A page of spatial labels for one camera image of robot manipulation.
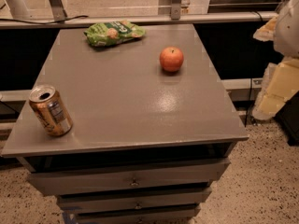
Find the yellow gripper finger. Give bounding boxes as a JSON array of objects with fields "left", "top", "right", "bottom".
[
  {"left": 253, "top": 16, "right": 278, "bottom": 42},
  {"left": 252, "top": 57, "right": 299, "bottom": 120}
]

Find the orange soda can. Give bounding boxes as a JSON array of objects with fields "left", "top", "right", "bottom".
[{"left": 29, "top": 85, "right": 73, "bottom": 136}]

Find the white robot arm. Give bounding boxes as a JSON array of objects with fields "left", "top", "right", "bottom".
[{"left": 252, "top": 0, "right": 299, "bottom": 120}]

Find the red apple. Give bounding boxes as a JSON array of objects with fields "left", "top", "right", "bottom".
[{"left": 159, "top": 47, "right": 184, "bottom": 72}]

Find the grey drawer cabinet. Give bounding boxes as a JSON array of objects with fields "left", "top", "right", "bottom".
[{"left": 0, "top": 23, "right": 249, "bottom": 224}]

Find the green chip bag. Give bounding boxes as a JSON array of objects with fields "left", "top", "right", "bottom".
[{"left": 84, "top": 21, "right": 146, "bottom": 47}]

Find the bottom grey drawer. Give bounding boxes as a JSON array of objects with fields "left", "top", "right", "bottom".
[{"left": 76, "top": 204, "right": 199, "bottom": 224}]

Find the grey drawer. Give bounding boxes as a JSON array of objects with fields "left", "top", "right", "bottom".
[
  {"left": 28, "top": 158, "right": 230, "bottom": 196},
  {"left": 58, "top": 186, "right": 211, "bottom": 214},
  {"left": 76, "top": 204, "right": 199, "bottom": 224}
]

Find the middle grey drawer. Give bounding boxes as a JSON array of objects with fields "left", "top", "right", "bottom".
[{"left": 58, "top": 186, "right": 211, "bottom": 214}]

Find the top grey drawer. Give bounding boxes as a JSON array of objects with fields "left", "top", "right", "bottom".
[{"left": 28, "top": 158, "right": 230, "bottom": 196}]

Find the white pipe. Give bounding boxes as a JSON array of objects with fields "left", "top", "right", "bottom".
[{"left": 5, "top": 0, "right": 30, "bottom": 20}]

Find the grey metal bracket centre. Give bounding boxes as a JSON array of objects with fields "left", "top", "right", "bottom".
[{"left": 170, "top": 0, "right": 181, "bottom": 20}]

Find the grey metal bracket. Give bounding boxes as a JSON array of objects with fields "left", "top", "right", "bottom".
[
  {"left": 170, "top": 0, "right": 181, "bottom": 20},
  {"left": 49, "top": 0, "right": 67, "bottom": 22}
]

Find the grey metal bracket left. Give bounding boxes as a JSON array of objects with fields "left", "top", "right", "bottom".
[{"left": 49, "top": 0, "right": 67, "bottom": 22}]

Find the black cable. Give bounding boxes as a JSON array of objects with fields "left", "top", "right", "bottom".
[{"left": 0, "top": 14, "right": 90, "bottom": 25}]

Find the grey metal rail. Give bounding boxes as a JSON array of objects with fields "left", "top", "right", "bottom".
[{"left": 0, "top": 11, "right": 277, "bottom": 30}]

